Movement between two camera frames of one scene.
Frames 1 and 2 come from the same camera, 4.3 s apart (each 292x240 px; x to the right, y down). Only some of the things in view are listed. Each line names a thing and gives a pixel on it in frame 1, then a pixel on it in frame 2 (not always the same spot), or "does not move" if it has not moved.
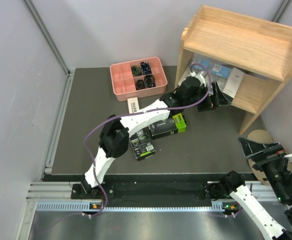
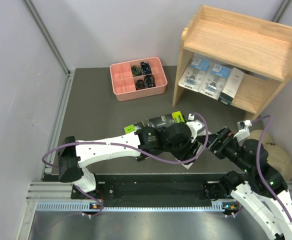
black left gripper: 211,102 to 180,156
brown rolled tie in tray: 140,84 does not move
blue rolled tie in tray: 145,68 does not move
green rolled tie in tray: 136,71 does not move
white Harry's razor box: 133,105 to 187,165
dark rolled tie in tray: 150,81 does not move
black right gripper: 264,153 to 225,135
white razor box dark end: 233,83 does not move
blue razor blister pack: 220,74 does not move
